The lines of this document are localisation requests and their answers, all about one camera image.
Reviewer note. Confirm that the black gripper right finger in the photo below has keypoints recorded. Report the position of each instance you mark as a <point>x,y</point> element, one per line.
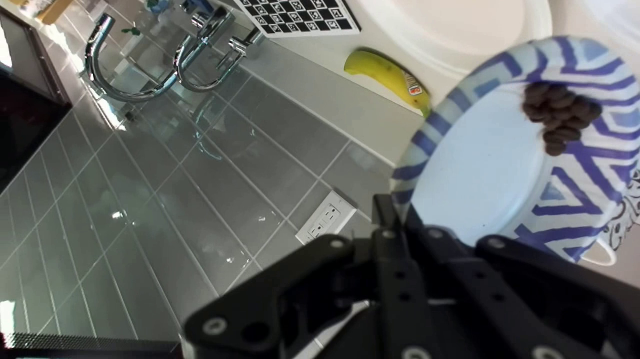
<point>532,306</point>

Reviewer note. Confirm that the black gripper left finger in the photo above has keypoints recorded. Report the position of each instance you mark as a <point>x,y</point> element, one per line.
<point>402,310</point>

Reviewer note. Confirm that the blue patterned paper bowl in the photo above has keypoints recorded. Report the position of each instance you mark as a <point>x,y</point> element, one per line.
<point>477,164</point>

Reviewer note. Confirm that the large white paper plate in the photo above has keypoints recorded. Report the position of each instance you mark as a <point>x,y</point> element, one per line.
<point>459,34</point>

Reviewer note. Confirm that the coffee beans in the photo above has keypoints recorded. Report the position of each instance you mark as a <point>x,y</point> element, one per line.
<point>560,112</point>

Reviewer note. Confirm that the yellow banana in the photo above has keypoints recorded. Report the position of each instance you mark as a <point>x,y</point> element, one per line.
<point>391,74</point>

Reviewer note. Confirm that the checkerboard calibration board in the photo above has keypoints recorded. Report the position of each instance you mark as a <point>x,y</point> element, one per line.
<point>280,18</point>

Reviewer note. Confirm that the chrome sink faucet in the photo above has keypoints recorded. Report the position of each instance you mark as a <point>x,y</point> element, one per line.
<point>210,24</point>

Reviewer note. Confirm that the white wall outlet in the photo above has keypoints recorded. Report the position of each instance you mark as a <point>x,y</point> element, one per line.
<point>328,218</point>

